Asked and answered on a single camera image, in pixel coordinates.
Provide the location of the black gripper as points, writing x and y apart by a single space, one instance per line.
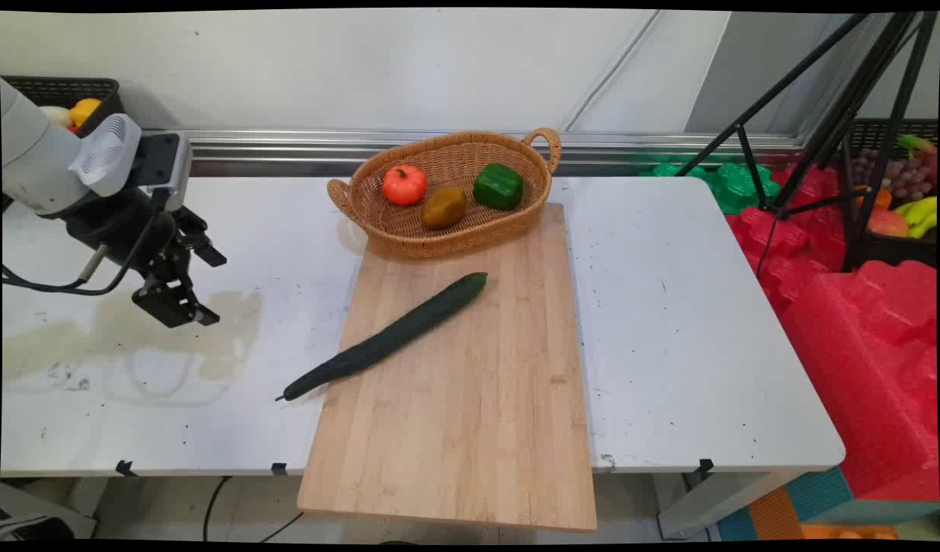
129 230

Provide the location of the long dark green cucumber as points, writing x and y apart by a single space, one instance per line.
393 337

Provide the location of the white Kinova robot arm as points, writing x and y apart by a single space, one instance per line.
33 153

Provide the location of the yellow orange toy fruit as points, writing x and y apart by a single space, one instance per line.
85 112

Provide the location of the white toy fruit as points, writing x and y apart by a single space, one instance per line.
56 116

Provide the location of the black mesh basket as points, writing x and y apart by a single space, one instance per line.
56 90

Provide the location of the orange toy pumpkin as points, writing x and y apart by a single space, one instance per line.
403 185

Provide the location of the white table leg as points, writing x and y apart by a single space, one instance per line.
48 502

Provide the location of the wooden cutting board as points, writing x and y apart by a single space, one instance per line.
470 429

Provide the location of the green toy bell pepper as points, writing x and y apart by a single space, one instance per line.
498 187

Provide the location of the green foam block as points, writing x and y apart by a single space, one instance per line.
734 188

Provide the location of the red foam block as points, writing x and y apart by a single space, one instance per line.
861 368
784 245

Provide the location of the orange foam floor tile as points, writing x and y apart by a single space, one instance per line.
777 514

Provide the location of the teal foam floor tile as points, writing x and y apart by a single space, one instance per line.
823 494

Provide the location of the black tripod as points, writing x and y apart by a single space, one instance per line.
846 107

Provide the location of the red orange toy peach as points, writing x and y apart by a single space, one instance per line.
888 224

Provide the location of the black plastic crate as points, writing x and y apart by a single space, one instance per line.
892 249

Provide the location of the purple toy grapes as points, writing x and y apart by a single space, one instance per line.
907 180

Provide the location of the yellow green toy bananas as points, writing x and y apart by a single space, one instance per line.
921 213

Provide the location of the silver black wrist camera box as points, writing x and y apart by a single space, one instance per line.
159 161

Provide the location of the aluminium rail profile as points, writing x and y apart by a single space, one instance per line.
271 149

